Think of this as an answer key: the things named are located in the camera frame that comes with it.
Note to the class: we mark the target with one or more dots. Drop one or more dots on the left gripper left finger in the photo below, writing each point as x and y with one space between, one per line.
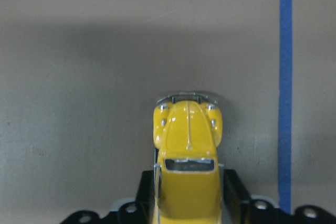
145 195

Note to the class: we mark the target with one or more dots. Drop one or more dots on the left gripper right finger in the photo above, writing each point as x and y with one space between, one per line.
236 196

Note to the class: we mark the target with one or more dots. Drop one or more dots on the yellow beetle toy car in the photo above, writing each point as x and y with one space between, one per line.
187 130

